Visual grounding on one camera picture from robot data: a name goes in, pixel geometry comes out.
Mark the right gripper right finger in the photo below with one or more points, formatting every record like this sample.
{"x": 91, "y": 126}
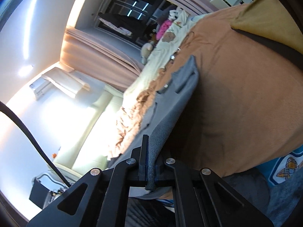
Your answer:
{"x": 189, "y": 193}

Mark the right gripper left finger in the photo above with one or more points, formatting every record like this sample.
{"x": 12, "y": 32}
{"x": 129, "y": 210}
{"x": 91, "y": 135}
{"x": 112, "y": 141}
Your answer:
{"x": 115, "y": 184}

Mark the pink plush toy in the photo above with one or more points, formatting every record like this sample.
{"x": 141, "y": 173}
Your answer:
{"x": 162, "y": 29}

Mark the cream bed sheet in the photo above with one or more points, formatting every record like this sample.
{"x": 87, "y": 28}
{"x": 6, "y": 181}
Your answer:
{"x": 140, "y": 95}

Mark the blue patterned garment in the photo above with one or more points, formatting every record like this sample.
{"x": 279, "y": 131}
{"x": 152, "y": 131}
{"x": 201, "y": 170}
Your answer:
{"x": 277, "y": 171}

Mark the mustard yellow garment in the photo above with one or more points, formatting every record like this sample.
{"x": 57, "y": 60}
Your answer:
{"x": 271, "y": 20}

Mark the orange fleece blanket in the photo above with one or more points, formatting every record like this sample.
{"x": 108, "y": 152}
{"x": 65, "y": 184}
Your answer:
{"x": 247, "y": 106}

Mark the pink curtain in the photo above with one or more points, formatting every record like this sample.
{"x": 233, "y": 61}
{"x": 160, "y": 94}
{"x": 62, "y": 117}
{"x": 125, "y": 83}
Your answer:
{"x": 102, "y": 37}

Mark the grey t-shirt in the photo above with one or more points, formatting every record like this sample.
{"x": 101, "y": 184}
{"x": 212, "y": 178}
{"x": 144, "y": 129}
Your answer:
{"x": 159, "y": 121}

